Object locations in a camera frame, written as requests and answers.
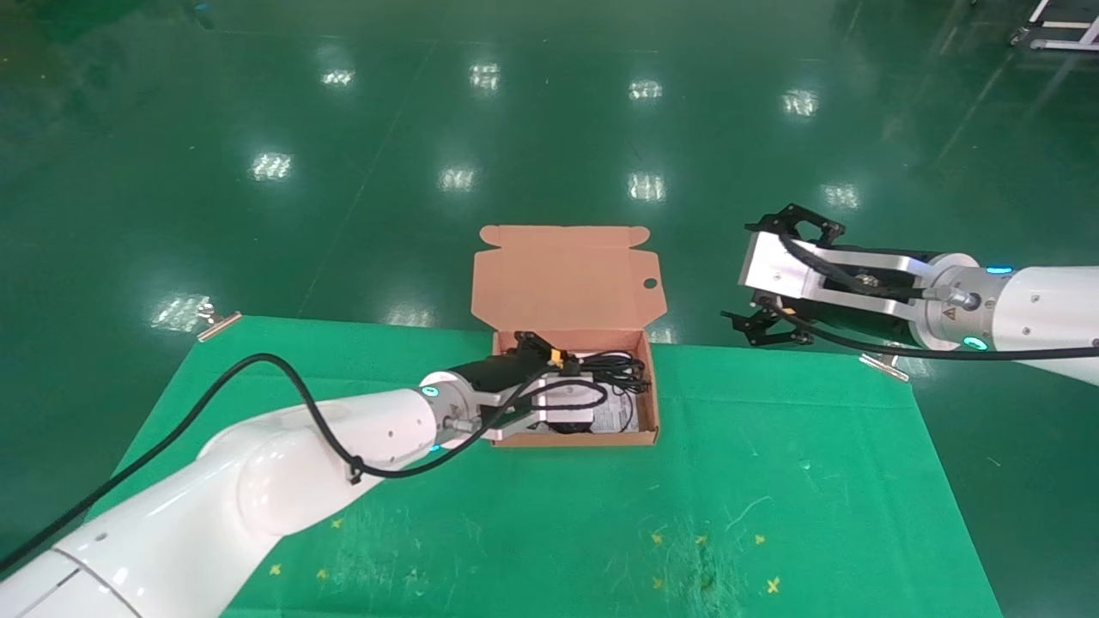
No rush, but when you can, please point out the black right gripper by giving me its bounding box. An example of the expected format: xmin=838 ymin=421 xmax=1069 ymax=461
xmin=720 ymin=203 xmax=926 ymax=348

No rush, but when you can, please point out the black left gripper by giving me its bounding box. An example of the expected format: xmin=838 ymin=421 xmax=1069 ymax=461
xmin=445 ymin=330 xmax=565 ymax=403

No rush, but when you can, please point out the black data cable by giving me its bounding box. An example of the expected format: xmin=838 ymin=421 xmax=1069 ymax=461
xmin=560 ymin=348 xmax=652 ymax=398

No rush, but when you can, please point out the black wired computer mouse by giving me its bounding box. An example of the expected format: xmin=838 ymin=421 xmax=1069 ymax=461
xmin=548 ymin=409 xmax=602 ymax=437

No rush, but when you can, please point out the brown cardboard box with lid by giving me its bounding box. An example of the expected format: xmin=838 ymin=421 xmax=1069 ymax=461
xmin=471 ymin=225 xmax=669 ymax=449

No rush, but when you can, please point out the white printed instruction sheet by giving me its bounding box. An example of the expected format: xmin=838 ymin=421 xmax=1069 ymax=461
xmin=589 ymin=352 xmax=641 ymax=435

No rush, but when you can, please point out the metal cloth clip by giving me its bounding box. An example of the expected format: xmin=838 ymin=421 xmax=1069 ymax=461
xmin=859 ymin=343 xmax=912 ymax=384
xmin=197 ymin=301 xmax=245 ymax=343

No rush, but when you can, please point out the green table cloth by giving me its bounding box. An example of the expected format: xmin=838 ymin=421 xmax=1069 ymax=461
xmin=84 ymin=314 xmax=1004 ymax=618

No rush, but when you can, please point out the white wheeled rack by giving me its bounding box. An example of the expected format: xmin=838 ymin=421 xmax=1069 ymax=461
xmin=1010 ymin=0 xmax=1099 ymax=54

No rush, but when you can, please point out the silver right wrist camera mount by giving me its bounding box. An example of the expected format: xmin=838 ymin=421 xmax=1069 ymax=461
xmin=736 ymin=230 xmax=938 ymax=303

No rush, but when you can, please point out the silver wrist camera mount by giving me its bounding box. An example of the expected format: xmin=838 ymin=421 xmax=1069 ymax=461
xmin=481 ymin=373 xmax=607 ymax=445
xmin=736 ymin=230 xmax=938 ymax=303

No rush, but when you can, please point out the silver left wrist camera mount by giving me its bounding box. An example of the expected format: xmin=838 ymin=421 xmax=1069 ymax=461
xmin=481 ymin=373 xmax=607 ymax=445

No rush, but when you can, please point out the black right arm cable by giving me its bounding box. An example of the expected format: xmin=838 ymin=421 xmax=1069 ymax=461
xmin=773 ymin=232 xmax=1099 ymax=361

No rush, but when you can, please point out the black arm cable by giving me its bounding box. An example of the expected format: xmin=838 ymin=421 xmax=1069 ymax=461
xmin=0 ymin=347 xmax=609 ymax=574
xmin=773 ymin=232 xmax=1099 ymax=361

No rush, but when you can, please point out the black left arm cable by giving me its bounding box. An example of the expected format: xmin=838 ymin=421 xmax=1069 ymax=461
xmin=0 ymin=347 xmax=609 ymax=574

